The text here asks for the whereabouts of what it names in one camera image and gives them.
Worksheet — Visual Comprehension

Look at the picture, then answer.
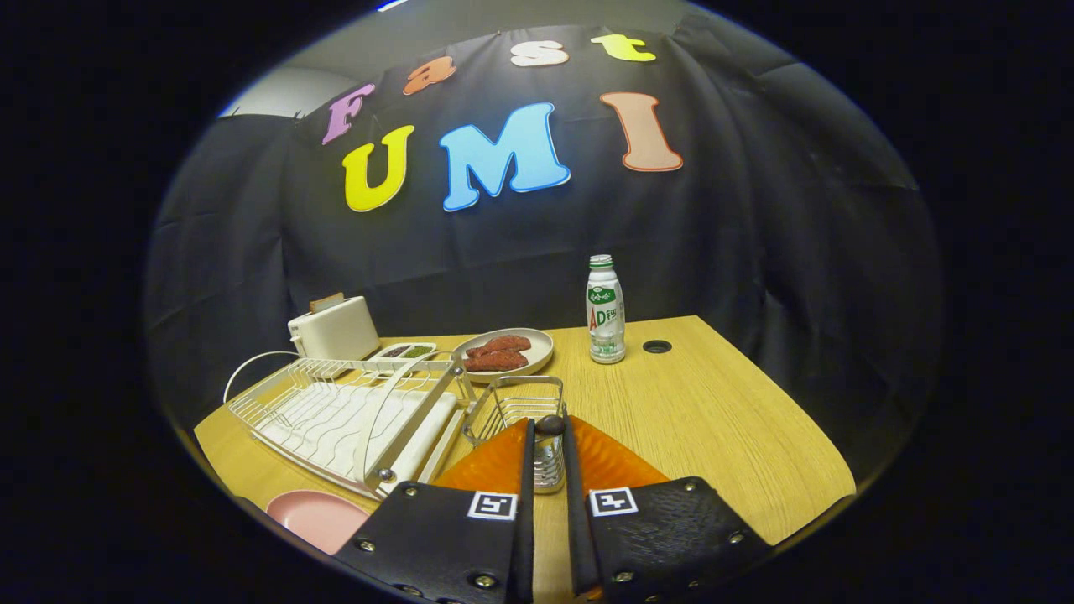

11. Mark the white drink bottle green cap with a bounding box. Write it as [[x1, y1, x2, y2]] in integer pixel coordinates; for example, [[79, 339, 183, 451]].
[[586, 254, 627, 365]]

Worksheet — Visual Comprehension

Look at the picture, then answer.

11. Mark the beige plate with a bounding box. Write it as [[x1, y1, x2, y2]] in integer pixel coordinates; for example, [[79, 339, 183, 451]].
[[453, 327, 555, 385]]

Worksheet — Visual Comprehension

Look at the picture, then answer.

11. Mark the pink plate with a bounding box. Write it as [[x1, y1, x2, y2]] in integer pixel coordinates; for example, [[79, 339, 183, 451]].
[[266, 490, 372, 556]]

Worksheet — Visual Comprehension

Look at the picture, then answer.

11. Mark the reddish meat piece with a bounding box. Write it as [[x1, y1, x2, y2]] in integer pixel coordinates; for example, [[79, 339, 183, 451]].
[[463, 350, 529, 372], [467, 335, 533, 359]]

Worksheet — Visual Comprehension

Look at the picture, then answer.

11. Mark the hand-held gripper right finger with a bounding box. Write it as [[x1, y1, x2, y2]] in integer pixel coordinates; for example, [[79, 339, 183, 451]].
[[560, 415, 771, 601]]

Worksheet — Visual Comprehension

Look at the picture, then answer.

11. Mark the white toaster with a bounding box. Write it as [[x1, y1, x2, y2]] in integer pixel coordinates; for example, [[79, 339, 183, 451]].
[[288, 295, 381, 362]]

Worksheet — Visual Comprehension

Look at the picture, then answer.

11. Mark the metal wire basket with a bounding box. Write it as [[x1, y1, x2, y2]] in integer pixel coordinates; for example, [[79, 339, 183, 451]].
[[462, 376, 567, 494]]

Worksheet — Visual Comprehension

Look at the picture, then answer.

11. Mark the white divided tray with beans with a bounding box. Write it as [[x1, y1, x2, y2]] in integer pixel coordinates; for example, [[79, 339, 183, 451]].
[[367, 341, 438, 364]]

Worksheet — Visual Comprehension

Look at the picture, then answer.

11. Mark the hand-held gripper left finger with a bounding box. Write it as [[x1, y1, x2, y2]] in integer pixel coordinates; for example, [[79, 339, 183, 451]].
[[336, 417, 536, 604]]

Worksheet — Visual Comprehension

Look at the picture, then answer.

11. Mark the white drip tray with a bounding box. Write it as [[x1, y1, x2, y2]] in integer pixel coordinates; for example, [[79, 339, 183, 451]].
[[256, 386, 458, 496]]

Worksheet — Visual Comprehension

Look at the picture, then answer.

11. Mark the white wire dish rack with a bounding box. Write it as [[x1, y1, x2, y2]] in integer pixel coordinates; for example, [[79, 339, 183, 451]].
[[223, 351, 475, 502]]

